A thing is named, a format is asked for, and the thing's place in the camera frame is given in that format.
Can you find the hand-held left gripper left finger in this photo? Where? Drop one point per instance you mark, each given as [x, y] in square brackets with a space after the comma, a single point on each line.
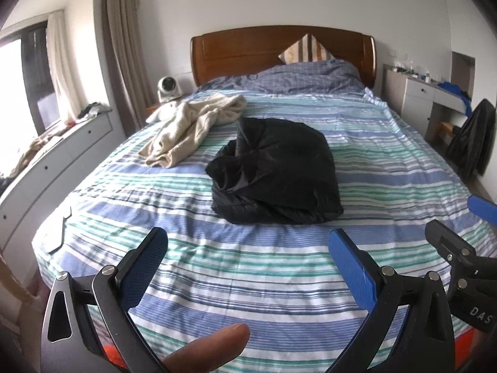
[143, 272]

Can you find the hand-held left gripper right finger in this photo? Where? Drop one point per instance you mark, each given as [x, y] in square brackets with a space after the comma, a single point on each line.
[355, 272]

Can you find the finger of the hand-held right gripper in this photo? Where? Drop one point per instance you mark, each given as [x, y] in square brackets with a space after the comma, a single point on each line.
[446, 237]
[483, 206]

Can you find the black puffer jacket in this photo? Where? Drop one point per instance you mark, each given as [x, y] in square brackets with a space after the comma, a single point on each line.
[279, 163]

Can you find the dark and white clothes pile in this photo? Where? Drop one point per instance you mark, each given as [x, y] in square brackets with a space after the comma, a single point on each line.
[93, 110]

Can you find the person's left hand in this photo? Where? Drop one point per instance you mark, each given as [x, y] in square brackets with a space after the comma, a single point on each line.
[209, 347]

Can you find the black hanging coat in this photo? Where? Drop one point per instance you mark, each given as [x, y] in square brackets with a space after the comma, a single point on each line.
[473, 140]

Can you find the wooden stool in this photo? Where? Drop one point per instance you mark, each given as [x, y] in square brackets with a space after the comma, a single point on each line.
[452, 127]

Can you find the white paper sheet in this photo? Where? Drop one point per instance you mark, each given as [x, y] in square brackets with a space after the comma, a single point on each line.
[56, 229]

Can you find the bed with striped sheet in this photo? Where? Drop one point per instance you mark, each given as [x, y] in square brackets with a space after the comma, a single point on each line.
[248, 260]

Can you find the blue cloth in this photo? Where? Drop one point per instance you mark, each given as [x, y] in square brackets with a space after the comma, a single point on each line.
[460, 97]

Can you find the white desk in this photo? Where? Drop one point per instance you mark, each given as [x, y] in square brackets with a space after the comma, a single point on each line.
[415, 93]

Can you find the white window cabinet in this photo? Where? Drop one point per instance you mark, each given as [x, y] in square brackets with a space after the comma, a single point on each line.
[58, 163]

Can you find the cluster of small bottles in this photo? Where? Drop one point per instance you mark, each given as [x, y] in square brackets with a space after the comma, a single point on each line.
[411, 73]

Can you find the beige garment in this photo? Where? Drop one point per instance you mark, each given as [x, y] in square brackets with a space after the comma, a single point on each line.
[186, 124]

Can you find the beige cloth pile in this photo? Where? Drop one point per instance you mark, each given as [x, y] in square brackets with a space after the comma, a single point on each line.
[35, 155]

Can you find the white desk fan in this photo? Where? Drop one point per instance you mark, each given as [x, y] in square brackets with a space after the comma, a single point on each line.
[169, 88]

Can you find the blue checked duvet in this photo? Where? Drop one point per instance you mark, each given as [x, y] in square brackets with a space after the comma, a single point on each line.
[295, 77]

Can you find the window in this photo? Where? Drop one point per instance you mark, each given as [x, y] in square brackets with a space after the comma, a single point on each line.
[23, 97]

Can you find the white sheer curtain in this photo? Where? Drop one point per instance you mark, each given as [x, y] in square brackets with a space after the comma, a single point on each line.
[64, 66]

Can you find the brown curtain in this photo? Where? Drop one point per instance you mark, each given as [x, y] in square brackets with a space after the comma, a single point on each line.
[124, 46]

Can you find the striped pillow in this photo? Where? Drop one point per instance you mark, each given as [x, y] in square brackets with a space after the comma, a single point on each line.
[306, 48]

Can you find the wooden headboard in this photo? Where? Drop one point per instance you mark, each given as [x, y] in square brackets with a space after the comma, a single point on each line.
[240, 54]

